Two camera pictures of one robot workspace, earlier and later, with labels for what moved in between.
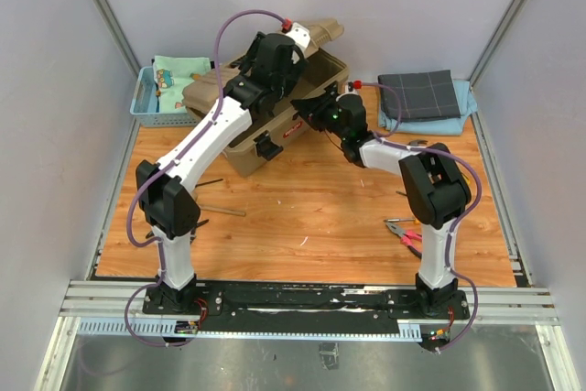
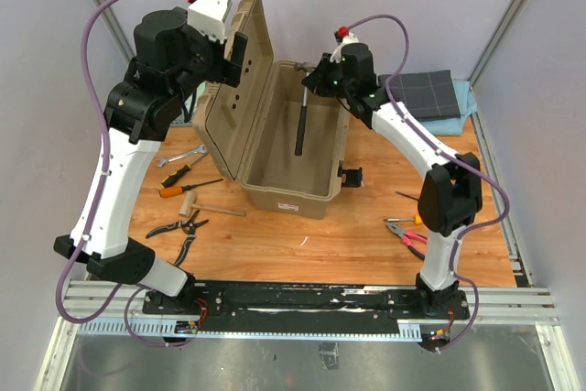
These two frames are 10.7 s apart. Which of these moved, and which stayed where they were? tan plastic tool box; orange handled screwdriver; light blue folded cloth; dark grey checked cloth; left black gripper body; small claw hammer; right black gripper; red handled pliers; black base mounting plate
Moved: small claw hammer; tan plastic tool box; right black gripper; left black gripper body
Stayed: black base mounting plate; dark grey checked cloth; light blue folded cloth; red handled pliers; orange handled screwdriver
